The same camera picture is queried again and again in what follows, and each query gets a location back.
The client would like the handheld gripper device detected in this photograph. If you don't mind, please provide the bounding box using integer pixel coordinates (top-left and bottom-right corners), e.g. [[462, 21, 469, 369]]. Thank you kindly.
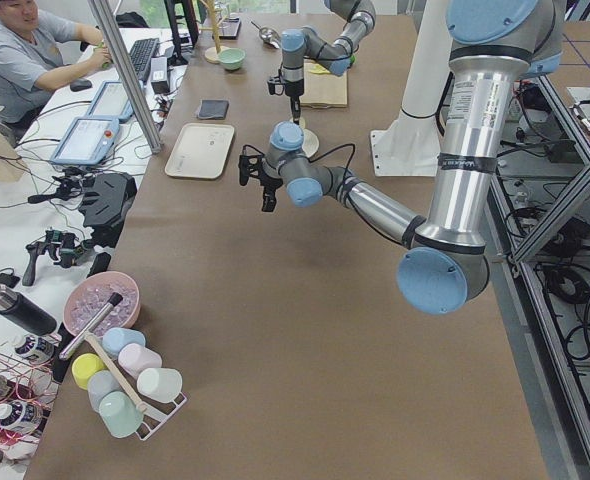
[[22, 229, 95, 286]]

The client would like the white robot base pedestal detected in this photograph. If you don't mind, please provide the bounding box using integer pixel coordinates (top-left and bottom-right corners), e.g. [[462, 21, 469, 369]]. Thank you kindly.
[[371, 0, 452, 177]]

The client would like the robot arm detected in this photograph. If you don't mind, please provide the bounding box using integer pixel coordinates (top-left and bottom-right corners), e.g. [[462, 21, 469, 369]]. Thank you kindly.
[[267, 0, 376, 124], [238, 1, 565, 315]]

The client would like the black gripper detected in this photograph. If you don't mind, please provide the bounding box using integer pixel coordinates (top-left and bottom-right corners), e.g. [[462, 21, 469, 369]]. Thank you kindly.
[[267, 76, 304, 123], [238, 144, 283, 212]]

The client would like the pale pink cup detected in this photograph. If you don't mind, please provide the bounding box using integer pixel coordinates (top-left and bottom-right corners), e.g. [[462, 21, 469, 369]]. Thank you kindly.
[[117, 343, 162, 379]]

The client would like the wooden cutting board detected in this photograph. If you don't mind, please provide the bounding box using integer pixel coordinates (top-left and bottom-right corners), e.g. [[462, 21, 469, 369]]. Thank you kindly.
[[301, 61, 348, 107]]

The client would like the wooden glass stand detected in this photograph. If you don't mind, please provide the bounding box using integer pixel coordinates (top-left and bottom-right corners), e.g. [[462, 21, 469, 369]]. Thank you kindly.
[[199, 0, 228, 64]]

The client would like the seated person grey shirt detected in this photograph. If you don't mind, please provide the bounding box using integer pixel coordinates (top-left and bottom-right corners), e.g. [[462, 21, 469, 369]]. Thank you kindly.
[[0, 1, 112, 129]]

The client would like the metal muddler tool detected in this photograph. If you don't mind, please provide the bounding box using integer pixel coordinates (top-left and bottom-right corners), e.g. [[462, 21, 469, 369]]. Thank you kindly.
[[58, 292, 123, 361]]

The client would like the white wire cup rack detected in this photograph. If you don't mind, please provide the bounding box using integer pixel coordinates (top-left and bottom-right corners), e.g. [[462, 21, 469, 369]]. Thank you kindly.
[[135, 392, 189, 441]]

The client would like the cream round plate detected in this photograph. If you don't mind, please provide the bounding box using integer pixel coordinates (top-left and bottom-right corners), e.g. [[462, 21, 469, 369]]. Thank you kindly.
[[301, 128, 320, 159]]

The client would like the pink bowl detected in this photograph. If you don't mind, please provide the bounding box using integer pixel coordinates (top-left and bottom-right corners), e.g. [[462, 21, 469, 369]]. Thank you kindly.
[[63, 271, 141, 336]]

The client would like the light blue cup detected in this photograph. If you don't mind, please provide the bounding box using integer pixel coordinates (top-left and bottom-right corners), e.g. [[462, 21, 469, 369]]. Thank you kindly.
[[101, 327, 146, 359]]

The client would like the steel scoop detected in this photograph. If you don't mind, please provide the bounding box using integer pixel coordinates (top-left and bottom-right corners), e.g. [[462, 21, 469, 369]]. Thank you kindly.
[[251, 21, 281, 49]]

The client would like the grey blue cup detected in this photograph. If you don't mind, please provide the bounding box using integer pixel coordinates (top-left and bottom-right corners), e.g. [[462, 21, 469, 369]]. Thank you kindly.
[[87, 370, 122, 413]]

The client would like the black keyboard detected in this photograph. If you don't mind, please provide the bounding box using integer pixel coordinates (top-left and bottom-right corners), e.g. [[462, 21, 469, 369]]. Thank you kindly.
[[129, 38, 159, 83]]

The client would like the cream rectangular tray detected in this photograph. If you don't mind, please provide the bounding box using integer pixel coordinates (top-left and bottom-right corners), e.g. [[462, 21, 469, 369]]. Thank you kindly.
[[164, 123, 235, 180]]

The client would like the mint green bowl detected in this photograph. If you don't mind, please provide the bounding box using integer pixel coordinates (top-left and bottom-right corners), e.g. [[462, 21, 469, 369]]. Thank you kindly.
[[218, 48, 246, 71]]

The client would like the grey folded cloth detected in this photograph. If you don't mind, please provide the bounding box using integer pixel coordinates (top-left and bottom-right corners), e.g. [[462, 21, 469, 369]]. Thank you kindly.
[[196, 99, 229, 120]]

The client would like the blue teach pendant upper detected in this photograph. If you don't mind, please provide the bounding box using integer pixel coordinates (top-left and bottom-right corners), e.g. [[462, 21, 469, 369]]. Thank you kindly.
[[49, 115, 120, 166]]

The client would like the white cup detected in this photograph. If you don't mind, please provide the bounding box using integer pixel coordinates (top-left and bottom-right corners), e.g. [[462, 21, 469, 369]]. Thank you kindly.
[[137, 367, 183, 403]]

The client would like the black thermos bottle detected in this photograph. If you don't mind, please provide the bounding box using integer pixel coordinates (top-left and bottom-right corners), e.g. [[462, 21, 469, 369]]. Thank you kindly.
[[0, 284, 57, 336]]

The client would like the black gripper stand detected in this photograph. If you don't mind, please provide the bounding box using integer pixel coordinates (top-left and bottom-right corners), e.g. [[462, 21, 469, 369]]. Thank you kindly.
[[78, 172, 137, 247]]

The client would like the aluminium frame post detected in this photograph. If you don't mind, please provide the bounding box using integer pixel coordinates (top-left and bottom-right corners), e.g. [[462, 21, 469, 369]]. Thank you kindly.
[[88, 0, 162, 154]]

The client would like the mint green cup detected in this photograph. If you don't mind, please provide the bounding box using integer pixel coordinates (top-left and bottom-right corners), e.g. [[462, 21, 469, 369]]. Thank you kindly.
[[98, 391, 144, 438]]

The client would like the yellow cup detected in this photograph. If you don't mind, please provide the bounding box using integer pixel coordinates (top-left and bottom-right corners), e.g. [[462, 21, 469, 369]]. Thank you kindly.
[[72, 353, 106, 390]]

